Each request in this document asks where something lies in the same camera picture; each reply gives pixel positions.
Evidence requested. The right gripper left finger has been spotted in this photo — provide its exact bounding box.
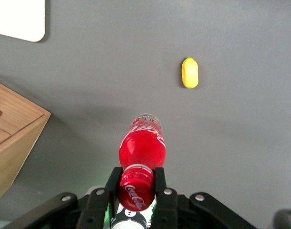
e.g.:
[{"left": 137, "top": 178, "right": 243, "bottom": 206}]
[{"left": 2, "top": 167, "right": 124, "bottom": 229}]

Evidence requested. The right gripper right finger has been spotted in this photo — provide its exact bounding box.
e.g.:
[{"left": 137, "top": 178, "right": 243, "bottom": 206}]
[{"left": 151, "top": 167, "right": 256, "bottom": 229}]

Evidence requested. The red coke bottle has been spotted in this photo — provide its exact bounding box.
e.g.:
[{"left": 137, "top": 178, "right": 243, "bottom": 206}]
[{"left": 118, "top": 113, "right": 167, "bottom": 212}]

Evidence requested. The wooden drawer box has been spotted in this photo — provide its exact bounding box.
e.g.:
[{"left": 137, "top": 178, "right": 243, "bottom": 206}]
[{"left": 0, "top": 79, "right": 52, "bottom": 205}]

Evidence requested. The yellow toy banana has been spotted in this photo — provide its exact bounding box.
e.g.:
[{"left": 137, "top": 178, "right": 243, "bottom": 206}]
[{"left": 181, "top": 57, "right": 199, "bottom": 89}]

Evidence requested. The white board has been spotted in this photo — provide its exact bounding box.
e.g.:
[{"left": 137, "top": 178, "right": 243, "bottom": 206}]
[{"left": 0, "top": 0, "right": 46, "bottom": 43}]

